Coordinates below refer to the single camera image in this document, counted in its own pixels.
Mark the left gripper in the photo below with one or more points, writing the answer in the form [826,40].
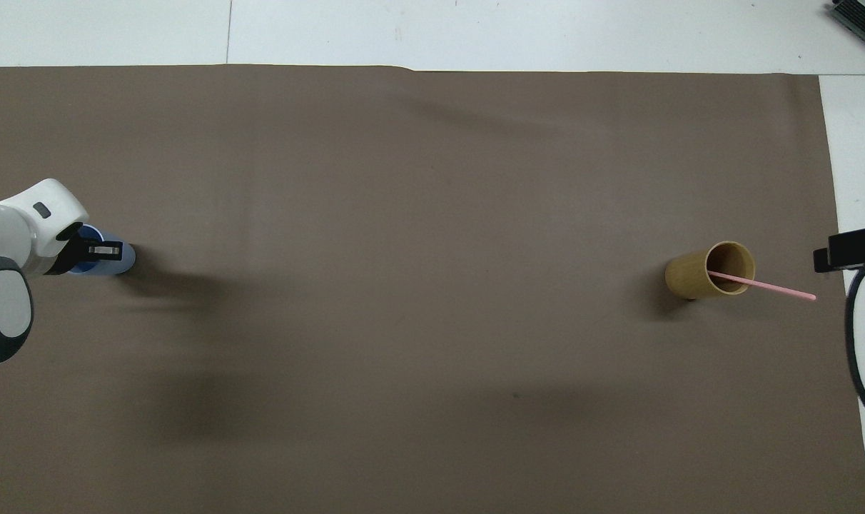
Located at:
[71,251]

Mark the black stand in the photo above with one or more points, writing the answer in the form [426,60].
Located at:
[864,18]

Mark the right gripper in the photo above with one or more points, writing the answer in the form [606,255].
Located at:
[857,250]

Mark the blue cup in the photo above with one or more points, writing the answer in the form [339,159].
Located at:
[124,261]

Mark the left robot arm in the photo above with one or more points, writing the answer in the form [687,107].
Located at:
[4,235]

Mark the pink chopstick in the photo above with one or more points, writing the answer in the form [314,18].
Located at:
[775,288]

